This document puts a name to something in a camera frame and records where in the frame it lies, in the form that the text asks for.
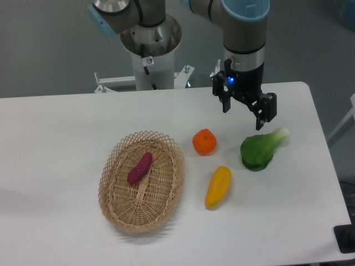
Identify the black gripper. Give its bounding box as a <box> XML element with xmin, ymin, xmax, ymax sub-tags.
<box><xmin>212</xmin><ymin>62</ymin><xmax>277</xmax><ymax>131</ymax></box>

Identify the purple sweet potato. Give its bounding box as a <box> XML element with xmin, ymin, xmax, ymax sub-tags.
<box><xmin>127</xmin><ymin>152</ymin><xmax>153</xmax><ymax>184</ymax></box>

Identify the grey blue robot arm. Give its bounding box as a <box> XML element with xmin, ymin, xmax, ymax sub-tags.
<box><xmin>88</xmin><ymin>1</ymin><xmax>277</xmax><ymax>130</ymax></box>

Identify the woven wicker basket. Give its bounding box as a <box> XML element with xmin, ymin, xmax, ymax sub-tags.
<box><xmin>98</xmin><ymin>131</ymin><xmax>185</xmax><ymax>233</ymax></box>

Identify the green bok choy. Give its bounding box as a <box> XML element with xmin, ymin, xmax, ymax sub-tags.
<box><xmin>240</xmin><ymin>127</ymin><xmax>290</xmax><ymax>171</ymax></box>

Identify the orange tangerine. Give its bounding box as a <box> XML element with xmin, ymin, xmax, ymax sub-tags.
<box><xmin>192</xmin><ymin>129</ymin><xmax>217</xmax><ymax>155</ymax></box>

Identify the yellow mango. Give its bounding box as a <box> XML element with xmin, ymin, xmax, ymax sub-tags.
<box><xmin>205</xmin><ymin>166</ymin><xmax>231</xmax><ymax>209</ymax></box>

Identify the white furniture leg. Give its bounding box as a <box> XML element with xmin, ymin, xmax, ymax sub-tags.
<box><xmin>326</xmin><ymin>94</ymin><xmax>354</xmax><ymax>146</ymax></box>

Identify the blue object in corner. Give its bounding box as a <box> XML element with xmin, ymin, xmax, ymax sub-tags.
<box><xmin>339</xmin><ymin>0</ymin><xmax>355</xmax><ymax>30</ymax></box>

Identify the black device at table edge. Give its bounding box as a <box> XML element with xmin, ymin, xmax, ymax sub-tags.
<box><xmin>333</xmin><ymin>224</ymin><xmax>354</xmax><ymax>254</ymax></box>

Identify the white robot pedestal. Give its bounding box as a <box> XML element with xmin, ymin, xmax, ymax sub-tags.
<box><xmin>120</xmin><ymin>14</ymin><xmax>182</xmax><ymax>91</ymax></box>

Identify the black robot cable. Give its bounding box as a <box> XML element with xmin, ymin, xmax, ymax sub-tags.
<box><xmin>140</xmin><ymin>44</ymin><xmax>158</xmax><ymax>91</ymax></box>

